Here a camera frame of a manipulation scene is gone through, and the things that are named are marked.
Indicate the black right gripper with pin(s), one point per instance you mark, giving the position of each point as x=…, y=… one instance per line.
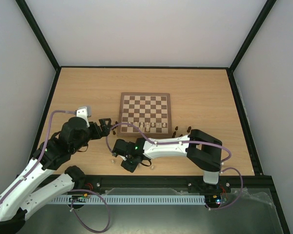
x=126, y=165

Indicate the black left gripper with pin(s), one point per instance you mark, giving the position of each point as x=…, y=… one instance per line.
x=106, y=129

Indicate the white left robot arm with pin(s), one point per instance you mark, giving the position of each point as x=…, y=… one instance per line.
x=24, y=196

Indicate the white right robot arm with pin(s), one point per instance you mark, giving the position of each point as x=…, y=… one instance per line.
x=200, y=148

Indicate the wooden chess board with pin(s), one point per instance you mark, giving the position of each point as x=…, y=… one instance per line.
x=145, y=108

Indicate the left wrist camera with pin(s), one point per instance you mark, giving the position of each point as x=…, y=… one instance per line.
x=84, y=112

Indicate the white slotted cable duct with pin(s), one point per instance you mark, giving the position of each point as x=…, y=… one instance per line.
x=132, y=200

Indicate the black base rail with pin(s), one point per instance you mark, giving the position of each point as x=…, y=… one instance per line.
x=192, y=184

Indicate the black frame post left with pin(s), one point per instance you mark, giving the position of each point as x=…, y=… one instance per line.
x=23, y=6

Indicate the black frame post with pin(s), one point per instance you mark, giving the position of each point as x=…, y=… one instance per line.
x=269, y=4
x=23, y=6

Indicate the black frame post right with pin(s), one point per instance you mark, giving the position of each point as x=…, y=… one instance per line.
x=269, y=4

